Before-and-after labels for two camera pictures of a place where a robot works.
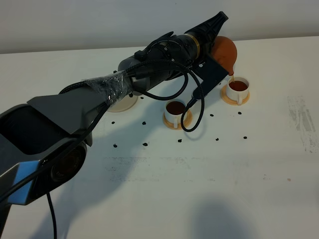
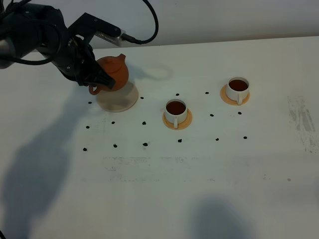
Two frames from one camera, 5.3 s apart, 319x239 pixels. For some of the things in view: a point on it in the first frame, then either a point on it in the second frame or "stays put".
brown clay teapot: [224, 53] to [116, 67]
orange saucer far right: [227, 99] stays put
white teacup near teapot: [173, 110] stays put
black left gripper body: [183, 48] to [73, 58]
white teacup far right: [237, 88] stays put
